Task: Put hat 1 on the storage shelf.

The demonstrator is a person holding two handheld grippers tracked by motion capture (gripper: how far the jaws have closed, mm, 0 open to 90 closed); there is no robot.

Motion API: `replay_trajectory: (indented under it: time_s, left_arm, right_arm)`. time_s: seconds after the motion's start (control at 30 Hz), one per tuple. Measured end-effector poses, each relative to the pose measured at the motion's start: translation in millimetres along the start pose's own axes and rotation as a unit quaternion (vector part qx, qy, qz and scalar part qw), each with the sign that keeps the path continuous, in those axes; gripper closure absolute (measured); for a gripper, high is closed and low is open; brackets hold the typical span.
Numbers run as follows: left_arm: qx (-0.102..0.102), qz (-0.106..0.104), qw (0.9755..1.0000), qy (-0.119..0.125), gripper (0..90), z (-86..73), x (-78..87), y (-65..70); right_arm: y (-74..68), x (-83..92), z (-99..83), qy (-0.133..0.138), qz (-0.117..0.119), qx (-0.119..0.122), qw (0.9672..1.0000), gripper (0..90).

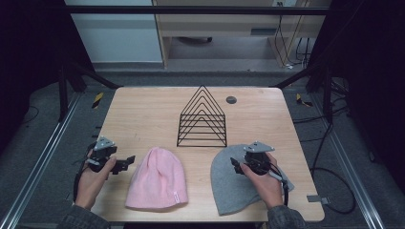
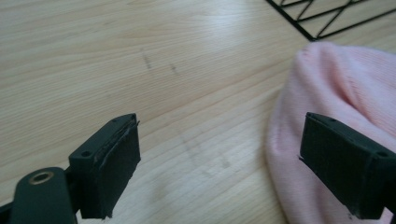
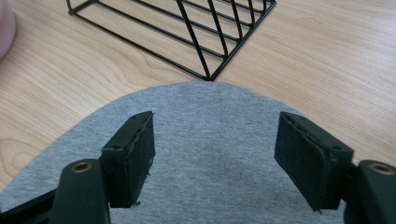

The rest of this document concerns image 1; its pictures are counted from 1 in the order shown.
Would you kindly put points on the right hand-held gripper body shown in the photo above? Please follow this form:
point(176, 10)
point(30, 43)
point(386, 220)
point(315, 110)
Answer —
point(257, 156)

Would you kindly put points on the black metal stand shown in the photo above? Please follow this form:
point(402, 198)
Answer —
point(326, 92)
point(63, 92)

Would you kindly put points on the grey tape strip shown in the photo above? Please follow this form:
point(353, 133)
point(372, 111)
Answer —
point(317, 199)

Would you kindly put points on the aluminium floor rail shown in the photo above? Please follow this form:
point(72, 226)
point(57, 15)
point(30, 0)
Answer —
point(41, 159)
point(348, 165)

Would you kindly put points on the white panel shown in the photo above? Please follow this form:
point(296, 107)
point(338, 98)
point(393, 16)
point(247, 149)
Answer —
point(117, 38)

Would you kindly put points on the person's left hand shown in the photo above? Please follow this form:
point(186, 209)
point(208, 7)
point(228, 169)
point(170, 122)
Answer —
point(90, 187)

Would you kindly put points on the black horizontal frame bar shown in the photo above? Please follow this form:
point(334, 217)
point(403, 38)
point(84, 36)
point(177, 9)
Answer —
point(191, 10)

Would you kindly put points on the pink beanie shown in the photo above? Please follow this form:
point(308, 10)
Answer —
point(157, 181)

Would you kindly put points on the yellow black striped marker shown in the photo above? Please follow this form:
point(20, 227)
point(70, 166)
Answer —
point(97, 99)
point(302, 101)

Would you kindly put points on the dark curtain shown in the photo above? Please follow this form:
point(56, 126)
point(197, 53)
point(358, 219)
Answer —
point(28, 63)
point(372, 79)

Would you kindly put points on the grey round table grommet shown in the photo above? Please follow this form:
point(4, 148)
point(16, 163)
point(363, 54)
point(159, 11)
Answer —
point(231, 99)

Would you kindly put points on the grey beanie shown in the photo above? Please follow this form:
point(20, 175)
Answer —
point(227, 181)

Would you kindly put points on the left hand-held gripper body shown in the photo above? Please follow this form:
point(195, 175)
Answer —
point(103, 149)

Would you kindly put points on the person's right hand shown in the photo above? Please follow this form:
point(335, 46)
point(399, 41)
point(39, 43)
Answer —
point(267, 191)

